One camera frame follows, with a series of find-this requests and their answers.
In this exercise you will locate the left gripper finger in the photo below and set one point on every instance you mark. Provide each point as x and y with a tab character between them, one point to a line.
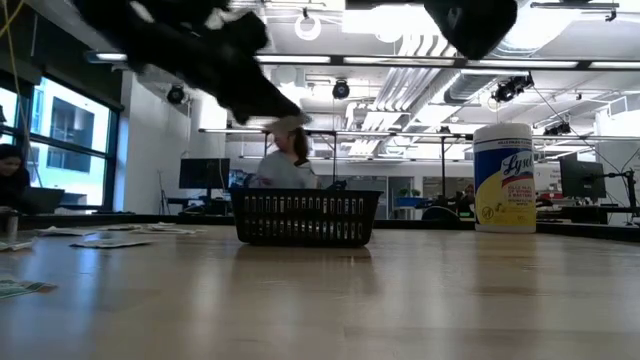
255	90
250	119

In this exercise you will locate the green striped bandage wrapper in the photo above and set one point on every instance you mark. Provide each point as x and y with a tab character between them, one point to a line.
20	287
160	225
14	245
167	231

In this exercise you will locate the black monitor on arm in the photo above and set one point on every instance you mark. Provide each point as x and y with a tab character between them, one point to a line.
582	178

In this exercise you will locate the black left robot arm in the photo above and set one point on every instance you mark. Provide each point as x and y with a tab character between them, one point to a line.
135	25

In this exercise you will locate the black ceiling spotlight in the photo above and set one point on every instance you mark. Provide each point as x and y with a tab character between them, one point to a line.
512	87
557	129
341	89
176	94

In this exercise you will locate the black computer monitor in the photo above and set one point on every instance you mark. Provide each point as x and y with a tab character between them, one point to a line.
204	173

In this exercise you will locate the long ceiling light bar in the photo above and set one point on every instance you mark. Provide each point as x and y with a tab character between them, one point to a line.
375	60

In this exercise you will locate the black plastic basket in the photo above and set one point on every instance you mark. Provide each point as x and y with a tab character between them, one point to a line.
305	217

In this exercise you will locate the Lysol wipes canister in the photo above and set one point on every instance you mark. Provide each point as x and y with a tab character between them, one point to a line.
504	180

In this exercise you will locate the large window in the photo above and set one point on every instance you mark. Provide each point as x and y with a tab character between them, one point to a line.
70	150

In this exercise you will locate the black office chair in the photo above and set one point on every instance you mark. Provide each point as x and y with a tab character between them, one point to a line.
440	212

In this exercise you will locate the black laptop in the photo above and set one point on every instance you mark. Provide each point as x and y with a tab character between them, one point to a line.
42	200

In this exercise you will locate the silver ventilation duct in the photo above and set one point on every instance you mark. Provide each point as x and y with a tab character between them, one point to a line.
475	82

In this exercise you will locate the black overhead rig frame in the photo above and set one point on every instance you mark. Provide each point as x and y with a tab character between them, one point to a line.
350	132

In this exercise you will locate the short grey post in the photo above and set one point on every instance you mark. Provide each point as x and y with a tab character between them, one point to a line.
12	227

